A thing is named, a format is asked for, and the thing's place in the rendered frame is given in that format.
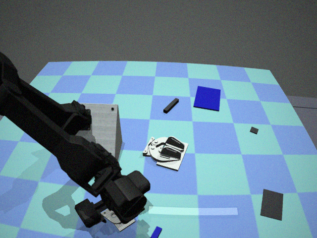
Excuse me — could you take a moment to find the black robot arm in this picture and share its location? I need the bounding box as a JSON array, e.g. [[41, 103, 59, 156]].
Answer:
[[0, 52, 147, 224]]

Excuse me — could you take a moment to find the dark grey rectangular bar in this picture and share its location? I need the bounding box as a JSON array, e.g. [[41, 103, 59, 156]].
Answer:
[[163, 98, 179, 114]]

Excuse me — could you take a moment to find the blue flat bar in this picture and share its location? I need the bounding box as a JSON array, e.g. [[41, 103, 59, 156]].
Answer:
[[151, 227, 162, 238]]

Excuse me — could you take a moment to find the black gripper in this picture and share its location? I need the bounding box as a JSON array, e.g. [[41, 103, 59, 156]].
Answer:
[[75, 171, 151, 228]]

